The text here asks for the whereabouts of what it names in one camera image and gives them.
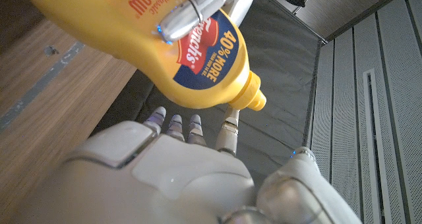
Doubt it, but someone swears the black backdrop cloth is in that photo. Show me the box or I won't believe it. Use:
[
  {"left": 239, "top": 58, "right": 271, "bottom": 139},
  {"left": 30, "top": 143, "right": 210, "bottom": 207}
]
[{"left": 90, "top": 0, "right": 328, "bottom": 185}]

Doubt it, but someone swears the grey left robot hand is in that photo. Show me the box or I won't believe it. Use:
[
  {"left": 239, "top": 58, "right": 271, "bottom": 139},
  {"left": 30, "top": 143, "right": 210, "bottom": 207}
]
[{"left": 157, "top": 0, "right": 258, "bottom": 44}]

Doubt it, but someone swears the yellow mustard bottle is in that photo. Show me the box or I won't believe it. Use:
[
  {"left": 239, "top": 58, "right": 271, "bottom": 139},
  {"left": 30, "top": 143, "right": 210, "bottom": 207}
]
[{"left": 19, "top": 0, "right": 267, "bottom": 112}]

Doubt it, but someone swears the white linear ceiling vent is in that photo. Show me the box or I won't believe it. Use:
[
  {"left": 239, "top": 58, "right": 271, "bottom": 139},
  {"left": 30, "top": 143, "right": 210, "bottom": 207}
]
[{"left": 362, "top": 68, "right": 396, "bottom": 224}]

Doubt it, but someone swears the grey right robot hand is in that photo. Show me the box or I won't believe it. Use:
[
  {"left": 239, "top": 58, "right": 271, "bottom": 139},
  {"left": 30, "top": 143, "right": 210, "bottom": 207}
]
[{"left": 13, "top": 105, "right": 363, "bottom": 224}]

